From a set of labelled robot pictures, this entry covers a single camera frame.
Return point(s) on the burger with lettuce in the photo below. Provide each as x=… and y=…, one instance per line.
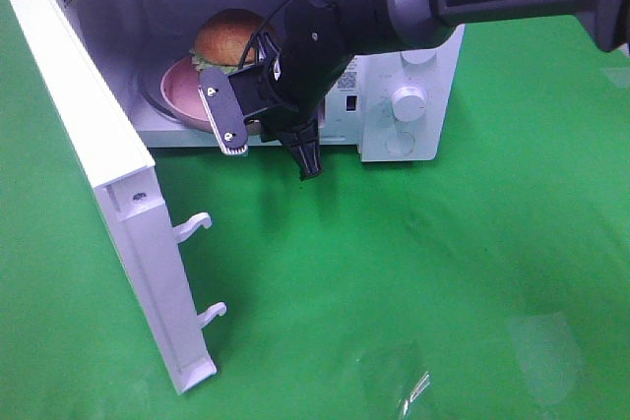
x=221, y=40

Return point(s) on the white microwave door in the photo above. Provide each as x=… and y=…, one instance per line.
x=121, y=172

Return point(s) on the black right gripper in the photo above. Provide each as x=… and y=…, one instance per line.
x=260, y=93

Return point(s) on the white timer knob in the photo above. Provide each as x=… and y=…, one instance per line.
x=409, y=103

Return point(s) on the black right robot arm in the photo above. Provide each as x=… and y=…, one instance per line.
x=322, y=36

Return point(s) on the white microwave oven body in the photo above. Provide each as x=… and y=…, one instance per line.
x=391, y=106

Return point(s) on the glass microwave turntable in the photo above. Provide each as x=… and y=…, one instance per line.
x=150, y=88

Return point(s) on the pink plate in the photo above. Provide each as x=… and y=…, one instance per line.
x=179, y=88

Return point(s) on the round door release button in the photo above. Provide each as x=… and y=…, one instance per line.
x=400, y=144

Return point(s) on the upper white power knob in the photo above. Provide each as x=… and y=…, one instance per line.
x=419, y=56

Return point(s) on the warning label sticker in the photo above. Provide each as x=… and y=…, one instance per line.
x=348, y=80

